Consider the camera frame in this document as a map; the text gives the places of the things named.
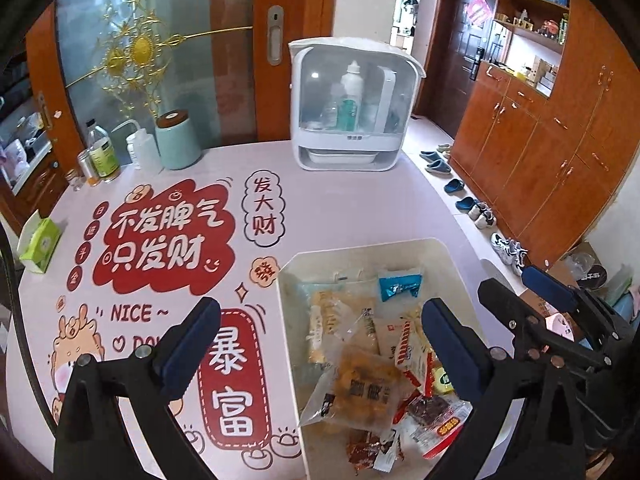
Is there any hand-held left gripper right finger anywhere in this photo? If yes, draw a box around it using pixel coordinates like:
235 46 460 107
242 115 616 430
420 297 601 480

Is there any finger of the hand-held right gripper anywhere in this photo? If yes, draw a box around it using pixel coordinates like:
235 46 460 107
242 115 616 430
477 277 556 356
521 265 588 313

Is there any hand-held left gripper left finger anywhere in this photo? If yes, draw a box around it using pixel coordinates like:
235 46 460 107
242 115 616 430
52 296 223 480

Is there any yellow green snack packet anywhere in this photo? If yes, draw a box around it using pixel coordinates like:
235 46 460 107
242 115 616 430
432 365 454 394

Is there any clear dark snack packet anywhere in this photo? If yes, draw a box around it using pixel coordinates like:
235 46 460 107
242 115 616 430
405 392 473 461

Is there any beige snack packet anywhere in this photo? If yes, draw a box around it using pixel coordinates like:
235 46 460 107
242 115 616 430
372 317 416 361

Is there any white plastic bin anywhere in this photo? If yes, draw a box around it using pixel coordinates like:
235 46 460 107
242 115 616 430
277 237 516 480

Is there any blue snack packet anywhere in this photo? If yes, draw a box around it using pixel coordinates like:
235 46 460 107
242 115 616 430
377 270 423 303

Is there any clear fried snack pack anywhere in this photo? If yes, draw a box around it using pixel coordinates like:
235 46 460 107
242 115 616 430
300 345 416 433

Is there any white patterned sneaker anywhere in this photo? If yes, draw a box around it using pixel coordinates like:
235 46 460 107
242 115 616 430
491 232 516 261
505 242 530 277

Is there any cardboard box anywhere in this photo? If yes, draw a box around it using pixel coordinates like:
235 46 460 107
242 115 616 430
520 242 636 321

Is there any yellow cracker packet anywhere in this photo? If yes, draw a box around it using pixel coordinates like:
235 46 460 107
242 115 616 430
300 282 376 366

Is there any green tissue box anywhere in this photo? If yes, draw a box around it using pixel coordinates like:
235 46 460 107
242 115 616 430
17 210 63 275

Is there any white desktop organiser cabinet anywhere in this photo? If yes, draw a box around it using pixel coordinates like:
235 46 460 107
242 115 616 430
288 36 426 173

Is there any small orange filled jar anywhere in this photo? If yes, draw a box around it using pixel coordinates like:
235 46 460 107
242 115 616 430
77 150 99 187

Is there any white plastic jug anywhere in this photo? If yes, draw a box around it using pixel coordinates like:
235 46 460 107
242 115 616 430
111 120 160 171

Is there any glass bottle green label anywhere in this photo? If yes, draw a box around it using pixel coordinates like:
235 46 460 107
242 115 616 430
86 119 121 183

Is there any mint canister wooden lid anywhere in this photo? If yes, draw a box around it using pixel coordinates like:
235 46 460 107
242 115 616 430
155 110 202 170

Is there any dark wooden entrance door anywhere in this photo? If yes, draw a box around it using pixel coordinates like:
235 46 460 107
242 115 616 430
417 0 501 138

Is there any wooden side cabinet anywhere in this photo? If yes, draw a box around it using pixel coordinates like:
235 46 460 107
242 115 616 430
0 50 76 233

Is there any teal tube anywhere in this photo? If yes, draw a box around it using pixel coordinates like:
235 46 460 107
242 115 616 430
337 97 361 131

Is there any row of shelf ornaments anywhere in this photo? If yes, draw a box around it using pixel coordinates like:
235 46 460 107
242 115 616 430
495 7 571 43

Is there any tall white bottle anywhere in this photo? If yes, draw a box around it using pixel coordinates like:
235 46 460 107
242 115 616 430
341 60 363 106

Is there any red door decoration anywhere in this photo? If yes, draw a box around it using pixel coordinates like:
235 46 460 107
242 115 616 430
462 0 491 26

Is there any gold door ornament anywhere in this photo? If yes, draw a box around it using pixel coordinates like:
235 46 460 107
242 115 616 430
65 0 253 116

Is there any wooden wall cabinet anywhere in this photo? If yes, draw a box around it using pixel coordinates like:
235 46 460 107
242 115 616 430
450 0 640 261

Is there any glass sliding door wooden frame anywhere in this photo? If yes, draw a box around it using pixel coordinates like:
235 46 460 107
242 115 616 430
25 0 340 211

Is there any silver door handle plate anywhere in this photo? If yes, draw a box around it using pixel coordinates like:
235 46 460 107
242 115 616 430
267 6 284 66

